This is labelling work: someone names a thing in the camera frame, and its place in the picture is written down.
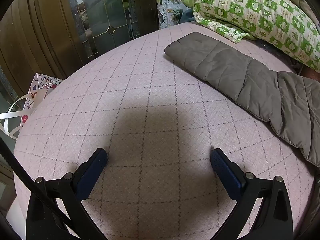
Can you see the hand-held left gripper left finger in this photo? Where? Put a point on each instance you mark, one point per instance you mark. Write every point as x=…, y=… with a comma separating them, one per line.
x=91, y=173

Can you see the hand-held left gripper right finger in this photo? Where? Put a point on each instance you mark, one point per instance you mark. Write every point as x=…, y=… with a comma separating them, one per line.
x=225, y=172

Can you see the grey puffer jacket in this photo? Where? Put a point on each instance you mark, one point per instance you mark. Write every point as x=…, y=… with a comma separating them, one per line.
x=225, y=65

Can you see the white printed gift bag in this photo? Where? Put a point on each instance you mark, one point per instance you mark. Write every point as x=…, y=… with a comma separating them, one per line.
x=41, y=87

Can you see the pink checked bed sheet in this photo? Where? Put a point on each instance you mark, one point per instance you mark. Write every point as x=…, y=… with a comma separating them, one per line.
x=150, y=80

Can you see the wooden wardrobe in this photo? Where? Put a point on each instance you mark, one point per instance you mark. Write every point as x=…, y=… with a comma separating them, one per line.
x=37, y=30

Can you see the teal cloth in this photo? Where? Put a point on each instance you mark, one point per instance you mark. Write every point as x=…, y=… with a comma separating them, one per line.
x=187, y=17

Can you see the leaded glass door panel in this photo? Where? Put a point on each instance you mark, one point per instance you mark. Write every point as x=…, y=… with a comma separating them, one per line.
x=105, y=12

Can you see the green checked pillow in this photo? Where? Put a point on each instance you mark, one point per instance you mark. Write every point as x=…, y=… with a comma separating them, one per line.
x=250, y=5

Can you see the floral patterned panel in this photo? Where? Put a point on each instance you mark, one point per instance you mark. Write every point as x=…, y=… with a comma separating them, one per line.
x=167, y=2

